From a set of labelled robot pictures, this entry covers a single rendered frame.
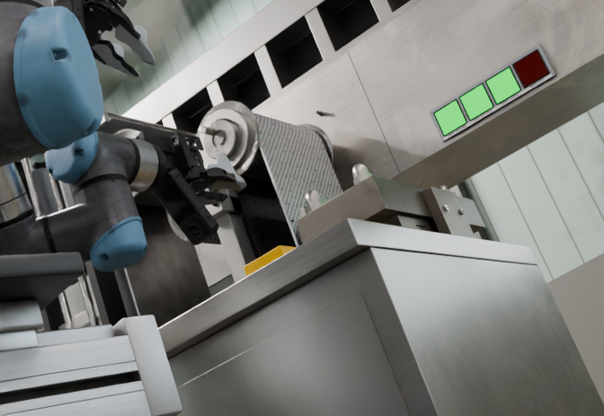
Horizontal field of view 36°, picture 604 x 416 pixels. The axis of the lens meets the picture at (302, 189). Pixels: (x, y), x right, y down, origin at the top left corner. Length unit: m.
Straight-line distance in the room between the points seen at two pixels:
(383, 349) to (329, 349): 0.08
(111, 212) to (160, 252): 0.73
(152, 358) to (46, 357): 0.10
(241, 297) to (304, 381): 0.14
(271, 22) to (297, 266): 0.99
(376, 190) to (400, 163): 0.41
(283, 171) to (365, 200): 0.25
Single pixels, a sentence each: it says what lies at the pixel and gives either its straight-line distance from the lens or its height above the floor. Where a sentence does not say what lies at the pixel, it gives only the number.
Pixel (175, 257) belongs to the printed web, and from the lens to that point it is 1.97.
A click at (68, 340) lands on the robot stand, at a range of 0.80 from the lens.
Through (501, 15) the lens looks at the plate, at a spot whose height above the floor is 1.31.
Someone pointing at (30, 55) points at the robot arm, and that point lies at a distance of 0.79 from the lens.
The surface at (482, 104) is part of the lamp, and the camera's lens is 1.80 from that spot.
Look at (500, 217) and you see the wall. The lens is 3.61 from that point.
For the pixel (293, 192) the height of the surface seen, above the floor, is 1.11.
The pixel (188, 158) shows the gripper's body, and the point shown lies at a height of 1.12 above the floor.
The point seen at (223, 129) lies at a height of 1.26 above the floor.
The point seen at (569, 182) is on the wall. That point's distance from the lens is 3.46.
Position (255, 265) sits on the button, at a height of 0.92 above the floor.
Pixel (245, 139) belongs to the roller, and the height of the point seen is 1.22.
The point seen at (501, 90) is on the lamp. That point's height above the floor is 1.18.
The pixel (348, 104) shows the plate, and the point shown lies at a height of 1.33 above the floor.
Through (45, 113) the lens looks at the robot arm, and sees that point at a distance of 0.79.
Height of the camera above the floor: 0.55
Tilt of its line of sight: 20 degrees up
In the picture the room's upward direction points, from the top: 21 degrees counter-clockwise
